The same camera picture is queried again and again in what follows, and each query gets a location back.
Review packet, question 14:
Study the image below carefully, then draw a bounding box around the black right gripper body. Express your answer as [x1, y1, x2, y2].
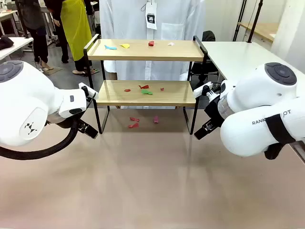
[204, 94, 226, 125]

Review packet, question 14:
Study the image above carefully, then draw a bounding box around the large white side table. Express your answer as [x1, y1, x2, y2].
[201, 41, 305, 101]

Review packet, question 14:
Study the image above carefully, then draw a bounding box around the grey floor mat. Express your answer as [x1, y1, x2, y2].
[39, 66, 63, 76]

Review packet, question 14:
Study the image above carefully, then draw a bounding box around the black office chair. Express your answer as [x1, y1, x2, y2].
[190, 30, 220, 83]

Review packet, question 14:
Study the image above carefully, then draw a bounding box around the grey metal mounting plate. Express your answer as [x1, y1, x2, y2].
[292, 140, 305, 164]

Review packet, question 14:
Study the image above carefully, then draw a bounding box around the wooden background desk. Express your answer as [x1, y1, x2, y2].
[237, 21, 280, 43]

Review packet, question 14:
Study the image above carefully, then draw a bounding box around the person in yellow apron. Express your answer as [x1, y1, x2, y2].
[45, 0, 96, 75]

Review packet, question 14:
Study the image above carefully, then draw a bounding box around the small white side table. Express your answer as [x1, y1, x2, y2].
[0, 37, 34, 62]

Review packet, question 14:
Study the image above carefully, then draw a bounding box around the person in white lab coat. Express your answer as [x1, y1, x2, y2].
[99, 0, 207, 109]

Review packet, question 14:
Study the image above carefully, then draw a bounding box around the person in dark clothes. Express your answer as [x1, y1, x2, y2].
[20, 0, 51, 71]

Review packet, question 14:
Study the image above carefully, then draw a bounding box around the black bag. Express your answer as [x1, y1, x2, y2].
[0, 36, 14, 51]

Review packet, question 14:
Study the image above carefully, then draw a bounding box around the thin black stand pole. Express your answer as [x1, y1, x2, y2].
[15, 0, 31, 39]

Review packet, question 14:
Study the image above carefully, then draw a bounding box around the background work desk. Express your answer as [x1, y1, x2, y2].
[0, 9, 20, 36]

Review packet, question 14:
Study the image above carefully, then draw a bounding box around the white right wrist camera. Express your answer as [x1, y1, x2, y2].
[193, 81, 214, 99]

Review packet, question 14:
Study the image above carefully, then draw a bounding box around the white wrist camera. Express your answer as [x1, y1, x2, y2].
[193, 81, 214, 99]
[78, 82, 99, 99]

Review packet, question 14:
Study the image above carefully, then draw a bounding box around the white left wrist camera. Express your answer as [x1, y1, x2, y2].
[78, 82, 99, 99]

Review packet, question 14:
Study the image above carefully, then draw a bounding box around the black braided cable sleeve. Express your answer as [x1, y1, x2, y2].
[0, 112, 83, 160]

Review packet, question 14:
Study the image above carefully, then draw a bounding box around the black strap on right arm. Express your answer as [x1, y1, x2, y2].
[264, 114, 296, 160]

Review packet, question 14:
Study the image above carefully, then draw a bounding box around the two-tier wooden shelf black frame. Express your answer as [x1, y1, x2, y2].
[83, 33, 208, 135]

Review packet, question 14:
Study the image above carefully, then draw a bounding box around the white badge tag with lanyard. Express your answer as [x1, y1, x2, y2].
[140, 0, 158, 31]

